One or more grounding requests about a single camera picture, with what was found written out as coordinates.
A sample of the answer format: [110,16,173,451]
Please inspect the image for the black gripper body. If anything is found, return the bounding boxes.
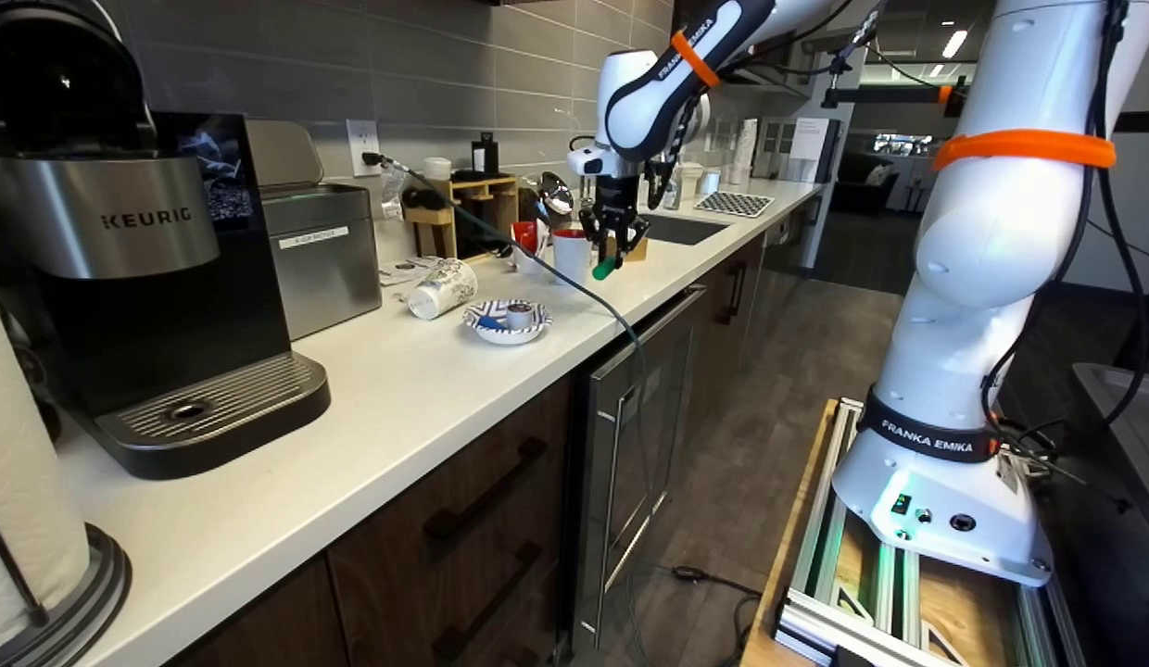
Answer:
[591,170,649,236]

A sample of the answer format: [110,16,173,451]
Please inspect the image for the blue and white bowl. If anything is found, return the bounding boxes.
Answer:
[461,296,555,348]

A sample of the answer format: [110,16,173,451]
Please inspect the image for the countertop sink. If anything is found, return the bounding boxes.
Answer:
[635,210,735,249]

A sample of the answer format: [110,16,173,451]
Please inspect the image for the wooden countertop organizer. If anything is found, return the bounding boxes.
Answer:
[402,175,525,262]

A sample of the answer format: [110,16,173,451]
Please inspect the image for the patterned white paper cup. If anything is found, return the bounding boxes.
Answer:
[404,262,483,322]

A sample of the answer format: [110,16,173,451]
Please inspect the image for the stainless steel dishwasher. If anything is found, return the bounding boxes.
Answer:
[570,288,709,653]

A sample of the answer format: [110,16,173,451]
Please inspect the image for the silver toaster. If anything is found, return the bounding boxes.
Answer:
[243,119,384,346]

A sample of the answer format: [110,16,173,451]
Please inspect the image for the dark wood base cabinet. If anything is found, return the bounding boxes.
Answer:
[162,378,582,667]

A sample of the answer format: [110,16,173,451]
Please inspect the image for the black Keurig coffee maker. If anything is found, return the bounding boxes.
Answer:
[0,0,332,483]

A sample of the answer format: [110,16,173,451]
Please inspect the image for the grey paper towel holder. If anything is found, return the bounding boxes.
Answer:
[0,518,133,667]

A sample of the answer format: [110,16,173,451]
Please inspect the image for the white paper towel roll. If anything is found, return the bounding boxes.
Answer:
[0,276,95,659]

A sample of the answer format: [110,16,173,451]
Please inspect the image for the dark teal power cable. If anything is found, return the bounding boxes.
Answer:
[360,149,657,351]

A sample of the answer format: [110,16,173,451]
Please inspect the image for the orange velcro strap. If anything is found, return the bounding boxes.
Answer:
[666,26,726,94]
[929,128,1121,175]

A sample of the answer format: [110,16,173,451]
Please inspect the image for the white wall outlet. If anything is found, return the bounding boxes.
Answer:
[340,119,384,177]

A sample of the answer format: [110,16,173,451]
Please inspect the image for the black floor cable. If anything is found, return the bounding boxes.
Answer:
[666,561,767,648]

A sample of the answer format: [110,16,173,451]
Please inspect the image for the aluminium frame robot cart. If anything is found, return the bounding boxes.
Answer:
[738,392,1092,667]

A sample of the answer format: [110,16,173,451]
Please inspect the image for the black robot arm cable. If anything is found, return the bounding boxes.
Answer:
[975,0,1149,429]

